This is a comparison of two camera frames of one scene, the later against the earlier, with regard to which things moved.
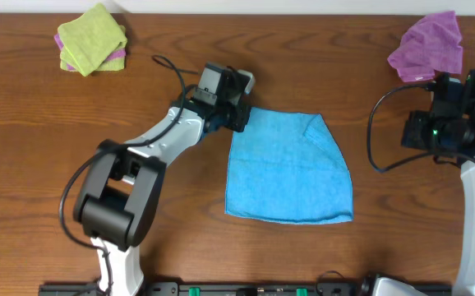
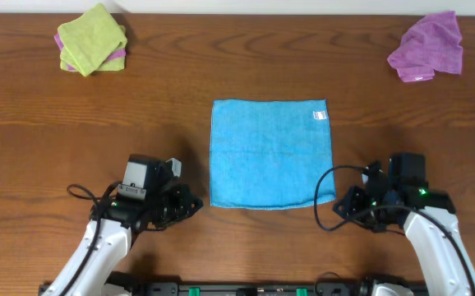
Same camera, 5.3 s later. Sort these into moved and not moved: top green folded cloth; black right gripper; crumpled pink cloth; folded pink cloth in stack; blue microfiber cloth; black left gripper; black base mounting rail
Moved: blue microfiber cloth; black right gripper; black left gripper
Not moved: folded pink cloth in stack; black base mounting rail; crumpled pink cloth; top green folded cloth
